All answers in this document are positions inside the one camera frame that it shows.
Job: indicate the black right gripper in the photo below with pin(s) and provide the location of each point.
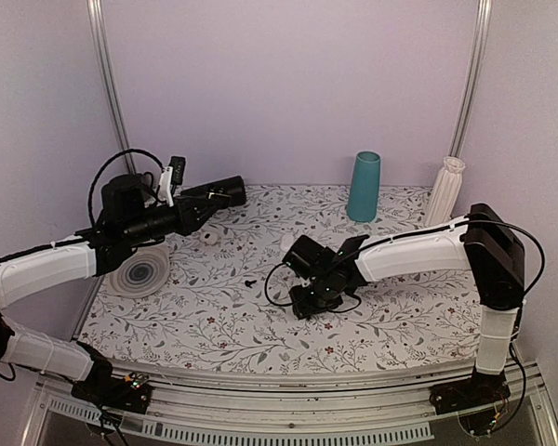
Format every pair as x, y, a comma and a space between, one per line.
301, 308

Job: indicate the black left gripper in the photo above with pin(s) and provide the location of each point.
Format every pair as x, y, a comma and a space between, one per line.
189, 218

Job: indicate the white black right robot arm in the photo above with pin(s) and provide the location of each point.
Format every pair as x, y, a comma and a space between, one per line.
479, 242

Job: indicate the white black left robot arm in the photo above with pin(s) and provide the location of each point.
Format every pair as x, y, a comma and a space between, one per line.
126, 223

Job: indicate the white open earbud case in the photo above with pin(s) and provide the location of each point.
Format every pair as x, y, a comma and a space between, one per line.
209, 237

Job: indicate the black cylinder speaker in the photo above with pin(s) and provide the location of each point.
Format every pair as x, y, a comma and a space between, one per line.
228, 192

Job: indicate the white spiral plate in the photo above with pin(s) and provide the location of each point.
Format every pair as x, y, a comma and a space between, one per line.
143, 274

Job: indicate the teal tall vase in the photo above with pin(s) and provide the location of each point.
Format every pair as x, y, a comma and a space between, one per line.
363, 201

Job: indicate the white ribbed vase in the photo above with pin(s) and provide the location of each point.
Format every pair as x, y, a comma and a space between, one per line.
445, 191

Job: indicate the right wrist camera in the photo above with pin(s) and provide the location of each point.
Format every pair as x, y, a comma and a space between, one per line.
308, 258

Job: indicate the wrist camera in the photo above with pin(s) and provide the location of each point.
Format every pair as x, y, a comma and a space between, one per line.
308, 258
176, 173

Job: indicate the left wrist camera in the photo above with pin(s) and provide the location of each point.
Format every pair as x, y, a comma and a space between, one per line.
176, 173

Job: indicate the aluminium front rail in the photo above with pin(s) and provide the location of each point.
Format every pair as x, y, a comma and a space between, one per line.
393, 407

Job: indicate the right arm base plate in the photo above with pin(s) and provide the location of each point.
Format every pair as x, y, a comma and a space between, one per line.
468, 393

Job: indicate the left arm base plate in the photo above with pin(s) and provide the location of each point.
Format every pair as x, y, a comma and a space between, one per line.
131, 393

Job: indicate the left aluminium frame post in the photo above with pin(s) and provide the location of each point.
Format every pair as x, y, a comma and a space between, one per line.
99, 36

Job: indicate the aluminium frame post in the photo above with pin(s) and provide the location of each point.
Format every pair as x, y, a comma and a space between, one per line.
479, 43
99, 36

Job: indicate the right aluminium frame post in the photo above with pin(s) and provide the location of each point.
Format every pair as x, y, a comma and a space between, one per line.
479, 43

